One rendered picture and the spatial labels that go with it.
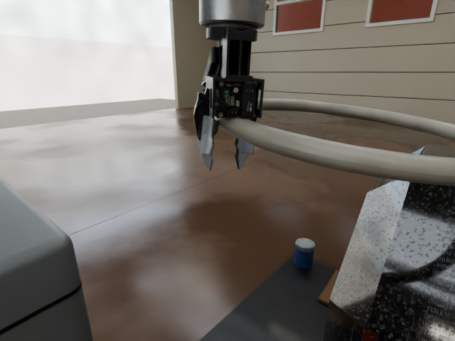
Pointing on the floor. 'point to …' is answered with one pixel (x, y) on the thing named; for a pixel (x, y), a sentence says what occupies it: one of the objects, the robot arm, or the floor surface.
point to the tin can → (304, 253)
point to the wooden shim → (328, 289)
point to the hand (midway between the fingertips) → (223, 160)
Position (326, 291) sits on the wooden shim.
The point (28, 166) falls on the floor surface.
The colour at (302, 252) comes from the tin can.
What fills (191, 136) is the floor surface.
